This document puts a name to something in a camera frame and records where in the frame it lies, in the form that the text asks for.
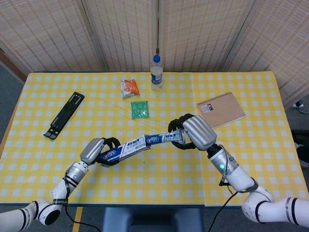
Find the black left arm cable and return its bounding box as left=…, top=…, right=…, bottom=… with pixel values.
left=63, top=177, right=102, bottom=232

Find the blue white toothpaste box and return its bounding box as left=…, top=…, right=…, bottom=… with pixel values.
left=99, top=135, right=147, bottom=167

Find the green foil packet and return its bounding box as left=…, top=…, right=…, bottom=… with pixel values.
left=130, top=100, right=150, bottom=120

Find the black folding stand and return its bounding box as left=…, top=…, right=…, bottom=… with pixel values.
left=43, top=91, right=85, bottom=140

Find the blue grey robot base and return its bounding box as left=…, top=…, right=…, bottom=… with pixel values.
left=101, top=207, right=203, bottom=232

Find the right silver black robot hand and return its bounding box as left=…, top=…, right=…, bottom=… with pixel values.
left=168, top=113, right=217, bottom=151

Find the blue white toothpaste tube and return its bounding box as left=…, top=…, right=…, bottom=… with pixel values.
left=144, top=129, right=185, bottom=147

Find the clear bottle with blue cap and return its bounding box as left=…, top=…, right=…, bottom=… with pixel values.
left=150, top=55, right=163, bottom=91

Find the orange white snack packet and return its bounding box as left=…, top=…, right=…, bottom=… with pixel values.
left=119, top=79, right=140, bottom=99

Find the beige woven screen panel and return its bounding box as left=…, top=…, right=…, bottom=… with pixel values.
left=81, top=0, right=160, bottom=73
left=158, top=0, right=256, bottom=73
left=223, top=0, right=309, bottom=104
left=0, top=0, right=107, bottom=75

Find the brown spiral notebook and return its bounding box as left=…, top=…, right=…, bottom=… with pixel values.
left=196, top=91, right=247, bottom=130

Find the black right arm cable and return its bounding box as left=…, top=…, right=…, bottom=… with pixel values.
left=207, top=180, right=245, bottom=232

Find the yellow white checkered tablecloth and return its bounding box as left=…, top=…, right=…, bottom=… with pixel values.
left=0, top=72, right=309, bottom=207

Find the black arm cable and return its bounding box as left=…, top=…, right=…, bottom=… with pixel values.
left=63, top=177, right=102, bottom=232
left=207, top=180, right=245, bottom=232

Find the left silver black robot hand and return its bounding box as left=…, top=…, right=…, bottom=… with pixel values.
left=79, top=137, right=123, bottom=168

